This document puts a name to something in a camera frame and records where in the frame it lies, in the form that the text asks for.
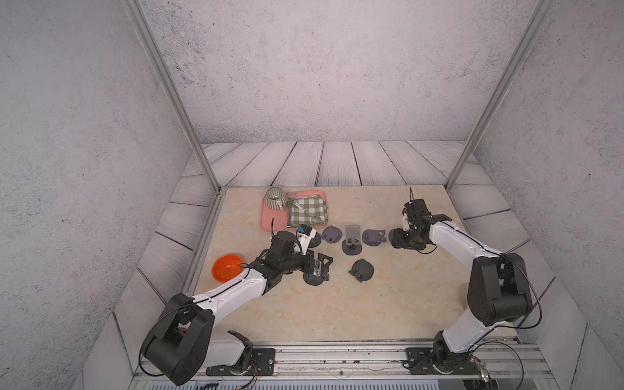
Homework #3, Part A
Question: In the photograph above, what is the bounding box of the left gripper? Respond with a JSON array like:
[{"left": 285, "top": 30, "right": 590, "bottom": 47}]
[{"left": 279, "top": 247, "right": 333, "bottom": 276}]

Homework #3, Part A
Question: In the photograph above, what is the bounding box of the dark green phone stand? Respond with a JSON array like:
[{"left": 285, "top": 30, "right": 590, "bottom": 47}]
[
  {"left": 349, "top": 259, "right": 375, "bottom": 283},
  {"left": 309, "top": 232, "right": 322, "bottom": 249},
  {"left": 303, "top": 272, "right": 328, "bottom": 286},
  {"left": 341, "top": 224, "right": 362, "bottom": 256}
]

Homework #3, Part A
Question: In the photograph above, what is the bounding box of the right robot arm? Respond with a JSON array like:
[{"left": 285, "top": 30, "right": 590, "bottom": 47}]
[{"left": 389, "top": 199, "right": 535, "bottom": 374}]

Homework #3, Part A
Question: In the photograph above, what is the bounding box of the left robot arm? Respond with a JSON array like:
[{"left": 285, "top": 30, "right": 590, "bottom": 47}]
[{"left": 137, "top": 231, "right": 333, "bottom": 385}]

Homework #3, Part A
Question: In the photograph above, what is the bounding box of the green checkered cloth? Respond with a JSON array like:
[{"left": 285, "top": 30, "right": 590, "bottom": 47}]
[{"left": 288, "top": 194, "right": 328, "bottom": 228}]

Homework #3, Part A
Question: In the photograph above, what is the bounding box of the pink tray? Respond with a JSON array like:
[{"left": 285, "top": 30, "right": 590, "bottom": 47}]
[{"left": 260, "top": 190, "right": 328, "bottom": 231}]

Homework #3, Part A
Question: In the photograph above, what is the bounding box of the orange plastic bowl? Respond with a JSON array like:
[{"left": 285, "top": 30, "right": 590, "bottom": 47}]
[{"left": 211, "top": 253, "right": 244, "bottom": 283}]

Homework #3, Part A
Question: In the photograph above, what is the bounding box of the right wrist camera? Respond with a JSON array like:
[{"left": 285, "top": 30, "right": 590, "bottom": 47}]
[{"left": 401, "top": 210, "right": 414, "bottom": 232}]

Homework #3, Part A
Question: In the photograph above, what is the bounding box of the white handled spoon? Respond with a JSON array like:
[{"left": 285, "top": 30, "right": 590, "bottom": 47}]
[{"left": 292, "top": 201, "right": 317, "bottom": 220}]

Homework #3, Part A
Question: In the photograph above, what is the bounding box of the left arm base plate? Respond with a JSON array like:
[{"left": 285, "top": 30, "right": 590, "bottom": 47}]
[{"left": 205, "top": 348, "right": 276, "bottom": 377}]

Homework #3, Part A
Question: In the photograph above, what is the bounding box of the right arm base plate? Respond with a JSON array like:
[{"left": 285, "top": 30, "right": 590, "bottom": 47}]
[{"left": 402, "top": 347, "right": 479, "bottom": 375}]

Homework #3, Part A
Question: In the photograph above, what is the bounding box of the aluminium front rail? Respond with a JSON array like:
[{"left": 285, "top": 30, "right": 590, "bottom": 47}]
[{"left": 182, "top": 338, "right": 559, "bottom": 389}]

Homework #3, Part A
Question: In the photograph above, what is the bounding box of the right aluminium frame post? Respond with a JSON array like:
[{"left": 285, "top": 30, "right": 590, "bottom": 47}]
[{"left": 445, "top": 0, "right": 554, "bottom": 193}]

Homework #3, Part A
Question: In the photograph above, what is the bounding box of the aluminium frame post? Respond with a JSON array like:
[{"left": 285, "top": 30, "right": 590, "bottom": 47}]
[
  {"left": 445, "top": 0, "right": 554, "bottom": 193},
  {"left": 123, "top": 0, "right": 221, "bottom": 193}
]

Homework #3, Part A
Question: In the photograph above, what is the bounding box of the left aluminium frame post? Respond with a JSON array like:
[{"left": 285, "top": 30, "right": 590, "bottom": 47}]
[{"left": 123, "top": 0, "right": 221, "bottom": 193}]

